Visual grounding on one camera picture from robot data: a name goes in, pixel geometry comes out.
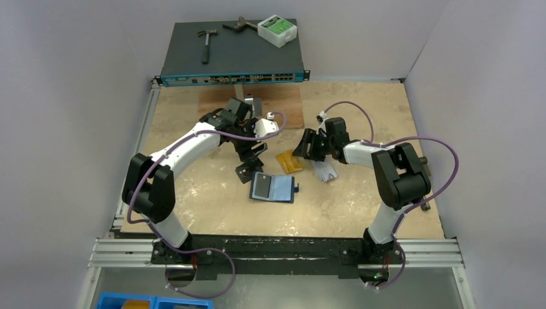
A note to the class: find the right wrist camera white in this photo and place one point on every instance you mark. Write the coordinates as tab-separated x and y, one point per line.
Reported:
321	118

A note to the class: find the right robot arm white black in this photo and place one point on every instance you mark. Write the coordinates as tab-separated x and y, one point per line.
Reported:
400	175

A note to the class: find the black credit card stack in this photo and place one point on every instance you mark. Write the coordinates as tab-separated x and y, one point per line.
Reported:
245	176

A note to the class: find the dark metal tool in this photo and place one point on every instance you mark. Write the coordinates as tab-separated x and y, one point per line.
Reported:
241	25

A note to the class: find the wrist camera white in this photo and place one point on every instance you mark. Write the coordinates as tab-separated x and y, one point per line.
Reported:
266	126
321	118

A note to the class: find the small black hammer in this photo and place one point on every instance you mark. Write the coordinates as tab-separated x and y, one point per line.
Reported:
206	48

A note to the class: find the single black credit card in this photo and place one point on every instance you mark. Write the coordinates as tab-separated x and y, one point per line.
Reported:
261	185

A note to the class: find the blue leather card holder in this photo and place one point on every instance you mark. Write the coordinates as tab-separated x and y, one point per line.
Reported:
283	188

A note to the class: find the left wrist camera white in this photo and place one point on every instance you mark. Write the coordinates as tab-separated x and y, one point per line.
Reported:
266	126

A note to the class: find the metal stand bracket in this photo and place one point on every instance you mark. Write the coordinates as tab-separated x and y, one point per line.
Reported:
256	106

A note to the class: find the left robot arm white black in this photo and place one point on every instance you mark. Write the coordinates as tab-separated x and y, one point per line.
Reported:
149	187

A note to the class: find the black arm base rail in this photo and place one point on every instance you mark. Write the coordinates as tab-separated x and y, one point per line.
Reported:
280	255

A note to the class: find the metal door handle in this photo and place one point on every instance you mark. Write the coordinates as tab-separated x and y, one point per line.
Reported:
424	161

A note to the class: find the aluminium frame rail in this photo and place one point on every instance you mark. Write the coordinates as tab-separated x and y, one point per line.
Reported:
137	253

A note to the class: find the blue network switch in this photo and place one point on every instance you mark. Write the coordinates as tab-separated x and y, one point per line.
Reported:
235	58

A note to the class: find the white green electrical box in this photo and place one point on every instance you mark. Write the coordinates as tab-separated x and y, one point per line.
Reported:
277	30

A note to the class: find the blue plastic bin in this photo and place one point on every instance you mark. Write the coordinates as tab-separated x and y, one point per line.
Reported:
120	300

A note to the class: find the brown wooden board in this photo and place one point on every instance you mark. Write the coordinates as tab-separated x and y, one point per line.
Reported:
286	99

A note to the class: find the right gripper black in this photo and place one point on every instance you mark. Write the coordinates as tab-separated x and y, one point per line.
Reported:
315	143

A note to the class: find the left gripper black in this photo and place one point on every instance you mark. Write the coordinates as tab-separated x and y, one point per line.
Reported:
246	152

